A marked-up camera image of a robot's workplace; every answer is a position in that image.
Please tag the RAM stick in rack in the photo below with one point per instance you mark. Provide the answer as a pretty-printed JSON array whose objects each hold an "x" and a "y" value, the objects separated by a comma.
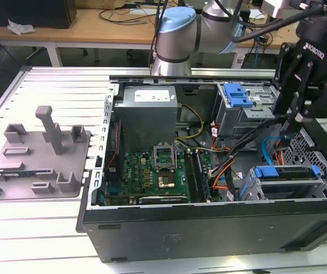
[{"x": 17, "y": 173}]

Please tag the wooden desk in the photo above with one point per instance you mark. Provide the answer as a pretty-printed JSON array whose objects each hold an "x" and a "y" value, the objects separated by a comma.
[{"x": 95, "y": 31}]

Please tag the grey power supply unit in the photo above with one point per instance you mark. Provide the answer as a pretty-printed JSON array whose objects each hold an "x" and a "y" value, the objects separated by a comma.
[{"x": 143, "y": 120}]

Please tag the hard disk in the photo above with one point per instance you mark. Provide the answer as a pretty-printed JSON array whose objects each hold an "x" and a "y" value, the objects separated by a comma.
[{"x": 266, "y": 172}]

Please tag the grey optical drive cage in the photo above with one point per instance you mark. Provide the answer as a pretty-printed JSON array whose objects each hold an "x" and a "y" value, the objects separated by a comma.
[{"x": 237, "y": 120}]

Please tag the grey metal disk bay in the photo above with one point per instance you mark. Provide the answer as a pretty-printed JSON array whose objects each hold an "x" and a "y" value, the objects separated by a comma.
[{"x": 292, "y": 185}]

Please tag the black graphics card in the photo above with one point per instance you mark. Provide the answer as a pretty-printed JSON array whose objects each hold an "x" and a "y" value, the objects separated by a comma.
[{"x": 163, "y": 199}]

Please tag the CPU socket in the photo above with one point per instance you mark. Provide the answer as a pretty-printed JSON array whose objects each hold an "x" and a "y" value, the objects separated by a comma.
[{"x": 166, "y": 181}]

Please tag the black RAM slot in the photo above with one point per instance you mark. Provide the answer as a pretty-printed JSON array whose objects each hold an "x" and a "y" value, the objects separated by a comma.
[
  {"x": 190, "y": 177},
  {"x": 197, "y": 177}
]

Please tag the black computer tower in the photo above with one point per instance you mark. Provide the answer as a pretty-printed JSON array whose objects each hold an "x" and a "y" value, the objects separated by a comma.
[{"x": 37, "y": 14}]

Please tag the clear plastic bag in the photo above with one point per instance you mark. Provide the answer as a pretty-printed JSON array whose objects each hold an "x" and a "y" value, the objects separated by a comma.
[{"x": 20, "y": 28}]

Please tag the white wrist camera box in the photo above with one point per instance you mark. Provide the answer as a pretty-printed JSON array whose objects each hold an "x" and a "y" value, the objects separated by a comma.
[{"x": 275, "y": 7}]

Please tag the white paper sheet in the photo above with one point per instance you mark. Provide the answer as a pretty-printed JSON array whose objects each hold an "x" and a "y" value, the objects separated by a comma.
[{"x": 256, "y": 14}]

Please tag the black open PC case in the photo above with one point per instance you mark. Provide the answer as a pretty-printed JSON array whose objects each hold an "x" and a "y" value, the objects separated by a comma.
[{"x": 209, "y": 237}]

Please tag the grey parts rack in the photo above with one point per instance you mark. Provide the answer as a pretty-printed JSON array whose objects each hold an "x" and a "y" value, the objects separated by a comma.
[{"x": 37, "y": 165}]

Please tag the blue plastic drive latch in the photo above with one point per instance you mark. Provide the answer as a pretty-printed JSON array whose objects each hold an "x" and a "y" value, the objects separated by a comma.
[{"x": 235, "y": 95}]

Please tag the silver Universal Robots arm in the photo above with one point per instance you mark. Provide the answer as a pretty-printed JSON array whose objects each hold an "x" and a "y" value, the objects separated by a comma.
[{"x": 175, "y": 42}]

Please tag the green motherboard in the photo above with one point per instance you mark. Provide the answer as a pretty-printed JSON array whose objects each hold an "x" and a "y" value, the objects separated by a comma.
[{"x": 140, "y": 171}]

